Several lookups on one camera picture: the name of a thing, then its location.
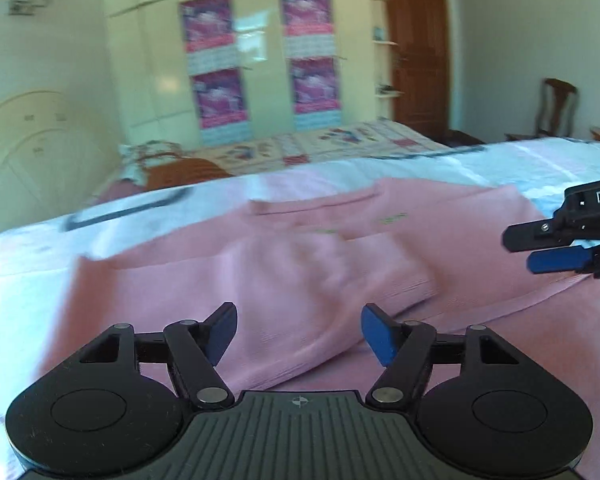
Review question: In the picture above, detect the orange knit pillow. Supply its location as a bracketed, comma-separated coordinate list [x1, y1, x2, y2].
[147, 156, 232, 192]

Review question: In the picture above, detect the cream wardrobe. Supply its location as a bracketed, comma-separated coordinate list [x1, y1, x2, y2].
[100, 0, 387, 149]

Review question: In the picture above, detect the pink wall poster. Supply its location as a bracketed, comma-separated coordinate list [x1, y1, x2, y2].
[279, 0, 331, 38]
[179, 0, 237, 54]
[190, 67, 253, 147]
[289, 56, 343, 132]

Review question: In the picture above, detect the dark wooden chair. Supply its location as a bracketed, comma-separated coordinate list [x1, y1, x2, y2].
[505, 78, 579, 142]

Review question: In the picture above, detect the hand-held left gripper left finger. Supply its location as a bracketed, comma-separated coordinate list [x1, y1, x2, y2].
[78, 302, 239, 409]

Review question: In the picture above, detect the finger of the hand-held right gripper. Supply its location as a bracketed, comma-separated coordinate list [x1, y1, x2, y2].
[502, 210, 600, 254]
[527, 241, 600, 281]

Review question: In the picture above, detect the cream printed quilt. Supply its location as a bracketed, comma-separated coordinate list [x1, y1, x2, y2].
[189, 119, 452, 171]

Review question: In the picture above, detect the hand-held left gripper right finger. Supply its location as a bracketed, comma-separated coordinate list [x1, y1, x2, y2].
[361, 304, 521, 406]

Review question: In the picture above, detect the patterned pillow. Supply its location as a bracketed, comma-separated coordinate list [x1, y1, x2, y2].
[117, 141, 189, 187]

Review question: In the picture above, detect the cream arched headboard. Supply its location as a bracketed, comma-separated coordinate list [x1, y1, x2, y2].
[0, 91, 124, 244]

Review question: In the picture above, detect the pink knit sweater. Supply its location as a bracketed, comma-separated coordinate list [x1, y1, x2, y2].
[45, 178, 597, 395]

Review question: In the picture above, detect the cream corner shelf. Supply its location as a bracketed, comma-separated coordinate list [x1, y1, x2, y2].
[368, 0, 405, 100]

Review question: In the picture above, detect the brown wooden door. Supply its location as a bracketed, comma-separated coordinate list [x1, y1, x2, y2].
[381, 0, 451, 134]

